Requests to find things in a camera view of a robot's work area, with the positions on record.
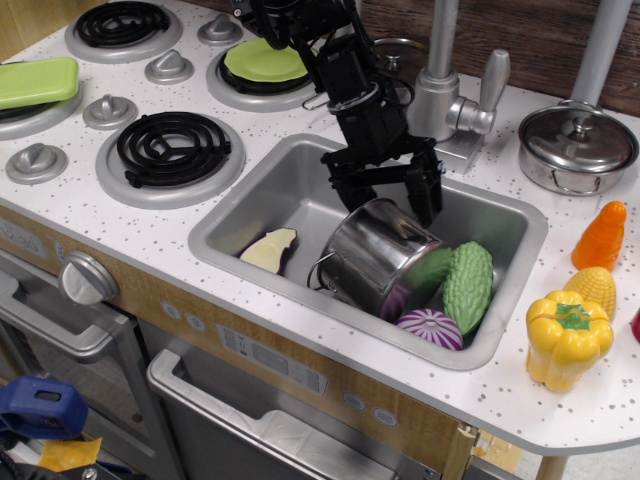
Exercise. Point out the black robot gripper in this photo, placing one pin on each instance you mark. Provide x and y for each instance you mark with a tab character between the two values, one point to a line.
381	150

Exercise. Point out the stainless steel toy pot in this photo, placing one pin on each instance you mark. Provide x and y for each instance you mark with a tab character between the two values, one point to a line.
381	261

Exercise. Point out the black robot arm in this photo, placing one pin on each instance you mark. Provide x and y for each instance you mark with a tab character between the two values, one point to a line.
340	59

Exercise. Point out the grey toy sink basin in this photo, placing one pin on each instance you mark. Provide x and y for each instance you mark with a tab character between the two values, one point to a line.
284	227

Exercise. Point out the silver toy faucet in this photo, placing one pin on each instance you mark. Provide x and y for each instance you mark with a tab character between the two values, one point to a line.
438	111

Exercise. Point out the green toy bitter gourd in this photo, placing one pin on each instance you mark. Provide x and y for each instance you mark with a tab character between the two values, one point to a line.
468	286

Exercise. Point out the lidded steel saucepan rear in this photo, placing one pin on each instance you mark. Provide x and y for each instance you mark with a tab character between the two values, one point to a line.
402	59

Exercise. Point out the halved toy eggplant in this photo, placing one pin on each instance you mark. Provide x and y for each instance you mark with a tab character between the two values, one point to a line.
268	252

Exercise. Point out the purple toy onion half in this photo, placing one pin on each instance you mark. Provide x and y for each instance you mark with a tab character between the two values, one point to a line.
432	326

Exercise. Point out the rear right burner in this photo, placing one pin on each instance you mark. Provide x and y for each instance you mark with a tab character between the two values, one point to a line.
257	97

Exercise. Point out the lidded steel pan right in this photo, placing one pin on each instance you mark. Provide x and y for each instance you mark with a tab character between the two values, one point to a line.
573	149

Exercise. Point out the green toy plate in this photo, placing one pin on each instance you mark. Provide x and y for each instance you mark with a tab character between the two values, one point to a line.
257	61

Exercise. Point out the orange toy carrot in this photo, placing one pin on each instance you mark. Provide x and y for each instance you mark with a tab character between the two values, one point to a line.
601	242

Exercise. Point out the front black coil burner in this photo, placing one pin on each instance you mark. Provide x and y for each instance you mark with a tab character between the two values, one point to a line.
170	160

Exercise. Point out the yellow toy corn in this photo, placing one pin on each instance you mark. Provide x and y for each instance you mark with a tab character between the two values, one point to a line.
595	284

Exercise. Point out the yellow toy bell pepper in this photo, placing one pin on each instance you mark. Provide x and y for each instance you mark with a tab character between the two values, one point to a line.
567	336

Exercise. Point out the grey stove knob rear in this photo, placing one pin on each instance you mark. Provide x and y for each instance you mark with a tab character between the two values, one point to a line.
220	31

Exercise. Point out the grey stove knob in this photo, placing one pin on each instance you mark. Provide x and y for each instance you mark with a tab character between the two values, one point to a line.
36	164
220	31
109	112
169	68

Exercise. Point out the grey stove knob centre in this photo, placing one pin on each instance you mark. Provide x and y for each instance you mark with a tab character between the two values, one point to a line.
169	68

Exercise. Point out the red toy item edge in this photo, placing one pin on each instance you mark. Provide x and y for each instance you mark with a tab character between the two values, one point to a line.
635	326

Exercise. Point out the grey vertical support pole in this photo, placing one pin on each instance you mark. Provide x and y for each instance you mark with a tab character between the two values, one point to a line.
601	47

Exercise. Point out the grey stove knob middle left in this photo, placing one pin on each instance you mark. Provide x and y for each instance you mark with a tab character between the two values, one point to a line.
109	112

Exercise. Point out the rear left coil burner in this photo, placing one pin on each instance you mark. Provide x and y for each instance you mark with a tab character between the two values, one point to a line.
123	32

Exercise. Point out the silver oven dial knob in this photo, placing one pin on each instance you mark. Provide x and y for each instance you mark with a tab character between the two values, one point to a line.
85	281

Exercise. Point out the grey stove knob front left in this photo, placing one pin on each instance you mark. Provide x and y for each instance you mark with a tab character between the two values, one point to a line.
36	164

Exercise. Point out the far left burner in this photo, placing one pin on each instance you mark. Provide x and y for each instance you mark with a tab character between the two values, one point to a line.
26	121

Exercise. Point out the green rectangular toy lid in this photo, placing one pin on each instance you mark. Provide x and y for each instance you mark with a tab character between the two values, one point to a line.
30	83

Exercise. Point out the blue clamp tool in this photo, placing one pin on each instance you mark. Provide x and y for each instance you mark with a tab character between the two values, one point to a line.
40	408

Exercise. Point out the yellow tape piece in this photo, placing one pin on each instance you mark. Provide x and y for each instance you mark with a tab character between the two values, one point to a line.
61	455

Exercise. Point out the grey dishwasher door handle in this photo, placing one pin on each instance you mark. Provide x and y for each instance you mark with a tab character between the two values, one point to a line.
230	425

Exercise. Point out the grey oven door handle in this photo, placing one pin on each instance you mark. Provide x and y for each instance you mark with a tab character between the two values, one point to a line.
86	334

